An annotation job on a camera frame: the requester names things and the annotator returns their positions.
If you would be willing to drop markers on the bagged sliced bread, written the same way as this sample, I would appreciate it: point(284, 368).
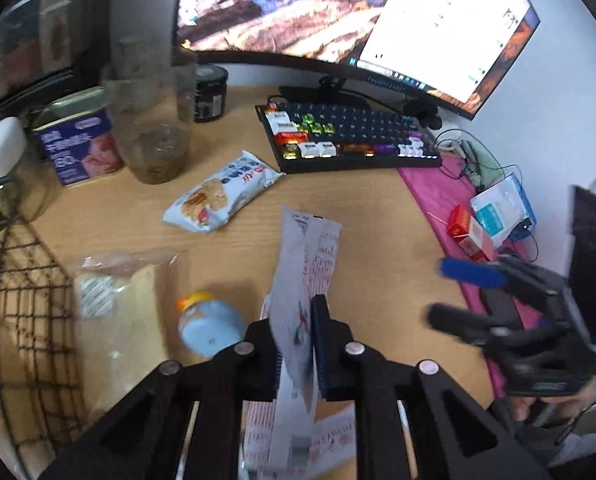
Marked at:
point(125, 321)

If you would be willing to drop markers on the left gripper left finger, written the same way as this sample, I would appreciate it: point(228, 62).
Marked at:
point(179, 421)

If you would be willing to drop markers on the red cigarette pack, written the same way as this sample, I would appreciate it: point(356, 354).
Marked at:
point(469, 235)

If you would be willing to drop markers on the blue bottle orange cap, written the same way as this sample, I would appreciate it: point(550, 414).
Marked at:
point(208, 325)

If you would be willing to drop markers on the white red printed packet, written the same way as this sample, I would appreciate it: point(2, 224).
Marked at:
point(282, 439)

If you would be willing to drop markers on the white lidded jar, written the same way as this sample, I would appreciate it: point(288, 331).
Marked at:
point(32, 184)

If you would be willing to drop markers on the clear plastic cup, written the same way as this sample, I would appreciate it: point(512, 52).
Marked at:
point(151, 105)

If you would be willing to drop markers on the right hand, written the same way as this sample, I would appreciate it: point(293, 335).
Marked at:
point(567, 406)

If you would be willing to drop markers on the blue luncheon meat tin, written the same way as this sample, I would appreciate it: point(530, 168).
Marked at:
point(76, 133)

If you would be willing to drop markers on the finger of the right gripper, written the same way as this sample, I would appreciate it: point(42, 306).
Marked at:
point(472, 273)
point(472, 328)

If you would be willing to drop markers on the black wire basket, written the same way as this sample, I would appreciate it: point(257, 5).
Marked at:
point(42, 409)

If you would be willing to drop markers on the white blue plastic pouch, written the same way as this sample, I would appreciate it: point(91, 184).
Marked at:
point(504, 211)

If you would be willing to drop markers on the RGB mechanical keyboard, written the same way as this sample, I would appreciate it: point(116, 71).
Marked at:
point(317, 138)

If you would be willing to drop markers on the curved computer monitor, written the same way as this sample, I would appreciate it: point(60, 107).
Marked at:
point(451, 53)

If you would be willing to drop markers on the small black jar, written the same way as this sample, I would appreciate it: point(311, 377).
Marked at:
point(210, 92)

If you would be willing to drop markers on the white blue snack packet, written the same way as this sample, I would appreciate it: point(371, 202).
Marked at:
point(210, 205)

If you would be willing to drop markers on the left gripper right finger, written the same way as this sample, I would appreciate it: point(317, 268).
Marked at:
point(412, 421)

